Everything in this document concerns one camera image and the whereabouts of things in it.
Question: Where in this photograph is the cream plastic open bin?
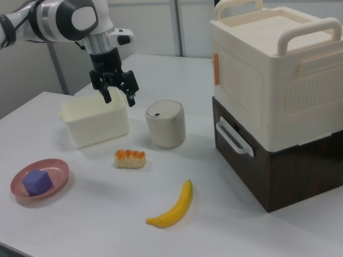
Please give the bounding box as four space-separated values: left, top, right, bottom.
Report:
58 88 130 149

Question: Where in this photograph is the cream plastic storage box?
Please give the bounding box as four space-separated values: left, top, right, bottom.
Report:
209 0 343 147

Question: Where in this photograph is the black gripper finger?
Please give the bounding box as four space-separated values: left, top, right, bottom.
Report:
122 70 140 108
99 77 113 104

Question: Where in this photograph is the beige small lidded trash can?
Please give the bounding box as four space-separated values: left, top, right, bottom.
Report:
145 100 187 150

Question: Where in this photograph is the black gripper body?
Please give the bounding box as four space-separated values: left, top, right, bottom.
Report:
89 47 135 93

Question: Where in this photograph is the dark wood drawer cabinet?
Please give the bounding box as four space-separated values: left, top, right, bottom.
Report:
212 96 343 214

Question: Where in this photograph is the purple cube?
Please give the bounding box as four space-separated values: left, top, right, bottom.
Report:
21 169 54 197

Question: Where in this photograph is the yellow toy banana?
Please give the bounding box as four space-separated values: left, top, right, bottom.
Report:
146 179 194 229

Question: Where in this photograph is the pink plastic plate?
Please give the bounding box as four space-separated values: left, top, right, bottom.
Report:
10 158 70 206

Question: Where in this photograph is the orange latch on storage box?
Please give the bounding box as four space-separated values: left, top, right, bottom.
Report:
212 52 221 86

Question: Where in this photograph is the white drawer handle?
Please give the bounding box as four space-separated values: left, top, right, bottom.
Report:
215 116 255 156

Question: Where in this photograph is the toy bread with orange glaze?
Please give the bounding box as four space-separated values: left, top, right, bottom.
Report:
114 149 147 170

